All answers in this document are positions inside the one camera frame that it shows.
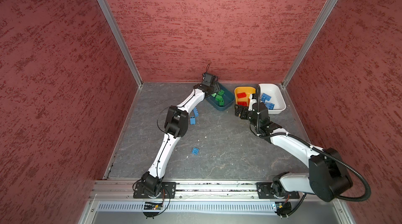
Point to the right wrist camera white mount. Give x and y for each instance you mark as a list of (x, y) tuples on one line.
[(252, 100)]

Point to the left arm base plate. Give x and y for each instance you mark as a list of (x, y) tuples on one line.
[(165, 190)]

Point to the blue long brick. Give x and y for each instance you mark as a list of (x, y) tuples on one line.
[(269, 105), (265, 98), (195, 151)]

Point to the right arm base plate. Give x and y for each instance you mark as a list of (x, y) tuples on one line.
[(269, 190)]

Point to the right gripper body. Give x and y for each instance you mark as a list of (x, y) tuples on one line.
[(247, 115)]

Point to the teal plastic bin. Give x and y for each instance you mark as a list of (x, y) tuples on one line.
[(228, 97)]

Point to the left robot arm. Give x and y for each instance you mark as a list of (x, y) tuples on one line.
[(175, 127)]

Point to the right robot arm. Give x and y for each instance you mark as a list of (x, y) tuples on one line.
[(328, 177)]

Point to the white plastic bin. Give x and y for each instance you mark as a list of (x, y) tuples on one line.
[(277, 98)]

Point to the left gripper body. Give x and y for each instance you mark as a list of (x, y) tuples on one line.
[(214, 88)]

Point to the red long brick bottom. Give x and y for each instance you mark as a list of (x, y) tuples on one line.
[(241, 95)]

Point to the yellow plastic bin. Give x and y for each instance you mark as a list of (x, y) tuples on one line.
[(246, 89)]

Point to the perforated metal rail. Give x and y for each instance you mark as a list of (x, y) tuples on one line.
[(258, 208)]

